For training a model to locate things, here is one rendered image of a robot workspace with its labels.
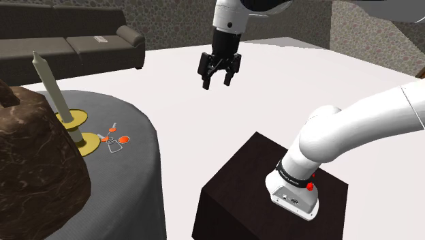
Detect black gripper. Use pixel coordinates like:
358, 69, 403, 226
197, 28, 242, 91

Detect dark robot stand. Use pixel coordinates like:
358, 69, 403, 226
191, 131, 349, 240

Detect grey round table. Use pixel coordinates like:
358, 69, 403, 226
34, 89, 167, 240

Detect yellow candle holder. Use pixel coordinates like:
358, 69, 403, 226
54, 108, 101, 158

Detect beige candle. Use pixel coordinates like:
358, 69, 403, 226
31, 50, 84, 144

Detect dark grey sofa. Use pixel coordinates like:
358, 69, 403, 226
0, 2, 146, 87

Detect brown marbled lump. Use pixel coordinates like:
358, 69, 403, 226
0, 78, 93, 240

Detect orange discs on wire ring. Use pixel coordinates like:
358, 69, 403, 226
97, 121, 131, 154

